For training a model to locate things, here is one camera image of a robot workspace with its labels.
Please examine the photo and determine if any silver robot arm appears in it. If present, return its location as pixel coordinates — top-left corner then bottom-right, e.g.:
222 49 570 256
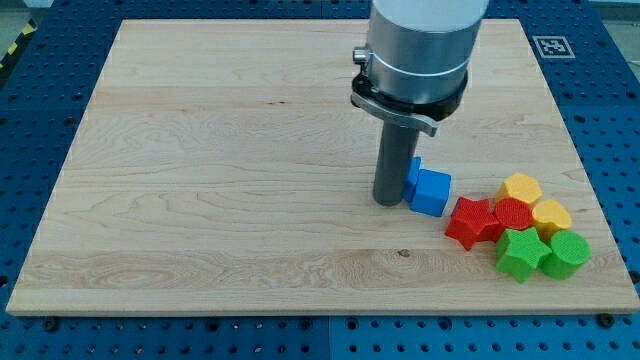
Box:
351 0 489 136

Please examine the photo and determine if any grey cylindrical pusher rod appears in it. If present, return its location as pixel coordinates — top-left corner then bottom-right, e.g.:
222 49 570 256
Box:
372 122 419 207

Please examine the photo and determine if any blue flat block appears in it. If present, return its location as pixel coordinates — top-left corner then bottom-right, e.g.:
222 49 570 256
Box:
402 156 422 203

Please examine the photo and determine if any wooden board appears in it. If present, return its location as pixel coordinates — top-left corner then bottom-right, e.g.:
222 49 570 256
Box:
7 19 639 316

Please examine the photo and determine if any blue cube block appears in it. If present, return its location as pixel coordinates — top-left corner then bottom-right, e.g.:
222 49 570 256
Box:
410 169 452 217

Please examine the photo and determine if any red star block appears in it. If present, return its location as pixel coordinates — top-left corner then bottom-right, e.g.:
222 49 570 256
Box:
444 197 500 251

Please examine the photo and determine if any red cylinder block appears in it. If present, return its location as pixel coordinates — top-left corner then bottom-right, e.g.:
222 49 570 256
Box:
493 198 533 243

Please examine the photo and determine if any yellow hexagon block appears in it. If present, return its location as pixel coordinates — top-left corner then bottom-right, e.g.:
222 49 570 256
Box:
494 172 543 207

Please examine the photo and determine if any green star block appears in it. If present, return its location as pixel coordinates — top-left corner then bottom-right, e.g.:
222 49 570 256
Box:
496 227 552 283

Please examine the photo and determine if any yellow heart block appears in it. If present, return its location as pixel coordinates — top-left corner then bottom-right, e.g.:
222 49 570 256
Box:
532 199 573 243

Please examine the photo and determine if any green cylinder block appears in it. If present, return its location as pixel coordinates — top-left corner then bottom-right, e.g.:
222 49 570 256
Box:
539 230 592 280

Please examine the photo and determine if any white fiducial marker tag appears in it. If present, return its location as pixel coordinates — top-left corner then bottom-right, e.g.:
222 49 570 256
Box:
533 35 575 59

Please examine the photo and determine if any yellow black hazard tape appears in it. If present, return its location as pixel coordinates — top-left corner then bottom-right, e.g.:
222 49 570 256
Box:
1 19 38 71

